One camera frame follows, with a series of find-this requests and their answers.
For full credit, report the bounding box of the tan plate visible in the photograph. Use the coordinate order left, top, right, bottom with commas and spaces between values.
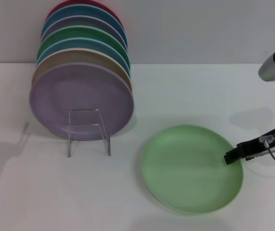
31, 47, 133, 91

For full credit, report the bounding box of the grey plate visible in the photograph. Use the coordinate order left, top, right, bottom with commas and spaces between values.
40, 15, 128, 49

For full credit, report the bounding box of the teal plate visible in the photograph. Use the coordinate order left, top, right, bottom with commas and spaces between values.
41, 4, 125, 37

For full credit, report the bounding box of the dark green plate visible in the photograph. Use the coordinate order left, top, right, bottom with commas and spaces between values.
37, 25, 130, 65

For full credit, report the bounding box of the light blue plate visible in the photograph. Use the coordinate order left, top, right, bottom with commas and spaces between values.
36, 37, 131, 73

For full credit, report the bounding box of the light green plate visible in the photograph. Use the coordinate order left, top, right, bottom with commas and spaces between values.
141, 124, 244, 214

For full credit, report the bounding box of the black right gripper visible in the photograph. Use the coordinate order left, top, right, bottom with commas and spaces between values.
223, 126, 275, 166

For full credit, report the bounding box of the silver cable connector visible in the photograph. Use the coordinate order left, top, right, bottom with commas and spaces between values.
259, 134, 275, 145

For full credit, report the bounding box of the metal wire plate rack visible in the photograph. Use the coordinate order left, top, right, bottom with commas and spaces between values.
67, 108, 112, 158

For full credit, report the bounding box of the red plate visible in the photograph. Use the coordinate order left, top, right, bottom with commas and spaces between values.
45, 0, 124, 27

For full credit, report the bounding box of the lavender plate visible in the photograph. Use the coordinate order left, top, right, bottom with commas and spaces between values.
28, 62, 135, 141

